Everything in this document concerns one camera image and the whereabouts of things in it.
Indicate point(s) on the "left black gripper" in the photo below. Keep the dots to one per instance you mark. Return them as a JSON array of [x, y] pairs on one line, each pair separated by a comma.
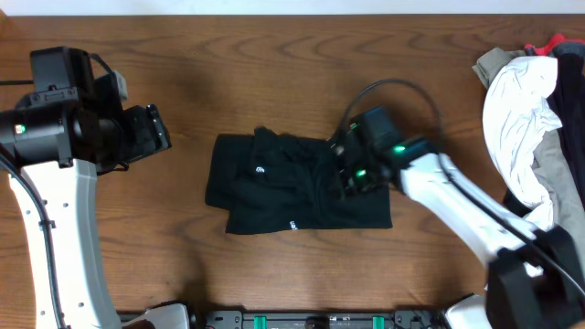
[[158, 130]]

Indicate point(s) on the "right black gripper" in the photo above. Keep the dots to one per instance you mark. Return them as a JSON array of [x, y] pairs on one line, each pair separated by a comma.
[[345, 184]]

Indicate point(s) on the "black t-shirt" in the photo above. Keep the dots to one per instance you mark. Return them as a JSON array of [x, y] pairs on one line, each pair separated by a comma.
[[271, 182]]

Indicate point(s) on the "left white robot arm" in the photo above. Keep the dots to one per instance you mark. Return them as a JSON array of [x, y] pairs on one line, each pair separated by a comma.
[[54, 153]]

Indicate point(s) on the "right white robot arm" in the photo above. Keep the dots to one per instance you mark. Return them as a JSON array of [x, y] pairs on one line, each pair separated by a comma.
[[534, 277]]

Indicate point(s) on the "white shirt in pile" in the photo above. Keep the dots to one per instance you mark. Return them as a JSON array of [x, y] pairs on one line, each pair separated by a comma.
[[516, 116]]

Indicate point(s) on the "grey-beige garment in pile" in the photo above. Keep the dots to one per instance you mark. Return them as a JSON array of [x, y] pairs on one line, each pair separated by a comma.
[[549, 166]]

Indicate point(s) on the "black garment in pile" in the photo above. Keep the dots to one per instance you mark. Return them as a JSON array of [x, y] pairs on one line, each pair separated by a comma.
[[567, 102]]

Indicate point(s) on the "red garment in pile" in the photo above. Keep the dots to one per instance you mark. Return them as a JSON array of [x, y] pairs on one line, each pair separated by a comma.
[[557, 46]]

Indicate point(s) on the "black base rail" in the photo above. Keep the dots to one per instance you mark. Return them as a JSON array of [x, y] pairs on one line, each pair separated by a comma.
[[239, 318]]

